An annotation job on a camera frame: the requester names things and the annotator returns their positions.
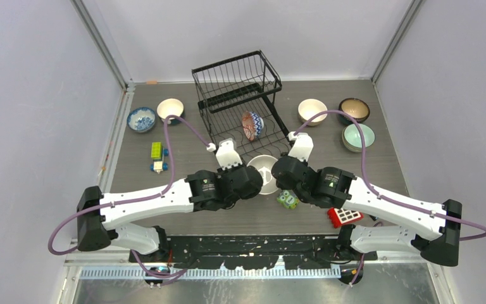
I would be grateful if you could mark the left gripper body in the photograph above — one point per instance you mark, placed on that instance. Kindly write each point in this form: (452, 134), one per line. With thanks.
(229, 171)

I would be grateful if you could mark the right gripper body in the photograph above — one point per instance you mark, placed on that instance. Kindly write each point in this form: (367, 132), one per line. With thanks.
(301, 194)

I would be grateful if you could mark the cream bowl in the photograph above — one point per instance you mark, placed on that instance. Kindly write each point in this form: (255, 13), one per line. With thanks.
(310, 107)
(264, 164)

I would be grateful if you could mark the red patterned bowl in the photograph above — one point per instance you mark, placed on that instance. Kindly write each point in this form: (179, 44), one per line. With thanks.
(252, 124)

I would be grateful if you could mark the mint green bowl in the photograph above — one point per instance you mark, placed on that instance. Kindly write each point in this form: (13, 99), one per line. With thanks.
(351, 137)

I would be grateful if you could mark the black wire dish rack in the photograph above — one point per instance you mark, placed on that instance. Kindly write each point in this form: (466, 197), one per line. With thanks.
(227, 89)

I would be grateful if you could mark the brown rimmed bowl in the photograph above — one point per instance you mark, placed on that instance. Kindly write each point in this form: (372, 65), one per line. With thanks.
(356, 108)

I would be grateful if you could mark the dark teal bowl white foot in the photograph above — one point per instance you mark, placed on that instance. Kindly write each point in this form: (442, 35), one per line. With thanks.
(170, 106)

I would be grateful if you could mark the blue white patterned bowl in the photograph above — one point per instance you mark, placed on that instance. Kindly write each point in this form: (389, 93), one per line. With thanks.
(141, 119)

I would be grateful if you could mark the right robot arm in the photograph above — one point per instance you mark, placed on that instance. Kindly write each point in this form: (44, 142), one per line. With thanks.
(430, 229)

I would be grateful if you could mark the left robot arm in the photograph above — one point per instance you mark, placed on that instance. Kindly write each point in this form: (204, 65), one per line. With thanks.
(110, 218)

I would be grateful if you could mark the green owl block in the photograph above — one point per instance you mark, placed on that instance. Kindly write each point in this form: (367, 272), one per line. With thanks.
(287, 199)

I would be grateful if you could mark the red grid block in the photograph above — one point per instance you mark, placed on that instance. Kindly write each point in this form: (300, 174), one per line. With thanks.
(340, 217)

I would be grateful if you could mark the yellow blue toy block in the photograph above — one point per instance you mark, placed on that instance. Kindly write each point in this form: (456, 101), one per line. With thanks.
(158, 155)

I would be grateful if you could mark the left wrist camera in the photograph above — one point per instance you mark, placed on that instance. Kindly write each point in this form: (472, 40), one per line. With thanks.
(226, 154)

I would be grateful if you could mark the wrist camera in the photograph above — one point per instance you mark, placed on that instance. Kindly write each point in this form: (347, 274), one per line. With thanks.
(302, 146)
(226, 154)

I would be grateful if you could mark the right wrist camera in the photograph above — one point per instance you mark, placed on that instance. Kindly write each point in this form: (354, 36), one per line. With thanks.
(302, 146)

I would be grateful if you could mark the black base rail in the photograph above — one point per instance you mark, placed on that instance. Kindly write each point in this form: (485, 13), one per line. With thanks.
(256, 252)

